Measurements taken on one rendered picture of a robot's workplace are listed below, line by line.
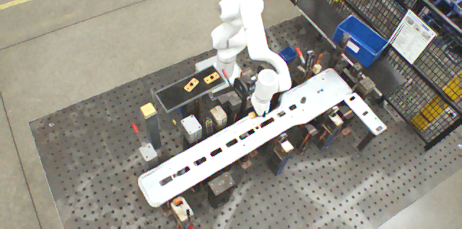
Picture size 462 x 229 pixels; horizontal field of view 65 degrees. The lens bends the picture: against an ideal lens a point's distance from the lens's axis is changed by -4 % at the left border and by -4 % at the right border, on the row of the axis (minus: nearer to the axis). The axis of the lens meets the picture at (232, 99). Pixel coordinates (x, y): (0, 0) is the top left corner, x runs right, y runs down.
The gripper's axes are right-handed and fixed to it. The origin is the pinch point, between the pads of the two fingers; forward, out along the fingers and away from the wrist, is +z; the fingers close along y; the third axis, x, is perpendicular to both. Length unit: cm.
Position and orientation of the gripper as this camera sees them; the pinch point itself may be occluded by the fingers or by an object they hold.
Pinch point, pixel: (258, 111)
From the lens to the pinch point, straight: 189.7
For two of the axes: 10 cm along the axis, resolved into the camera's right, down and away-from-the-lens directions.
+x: 9.2, -2.9, 2.6
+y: 3.8, 8.1, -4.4
